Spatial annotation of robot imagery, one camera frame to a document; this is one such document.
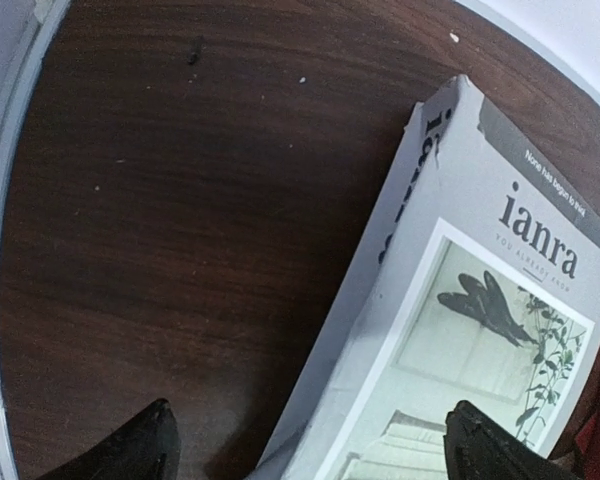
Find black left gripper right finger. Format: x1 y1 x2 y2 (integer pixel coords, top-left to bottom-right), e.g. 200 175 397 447
443 400 577 480

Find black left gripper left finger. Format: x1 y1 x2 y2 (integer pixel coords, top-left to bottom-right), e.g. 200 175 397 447
41 398 181 480

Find black white magazine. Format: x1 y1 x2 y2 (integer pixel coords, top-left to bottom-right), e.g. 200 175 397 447
252 75 600 479

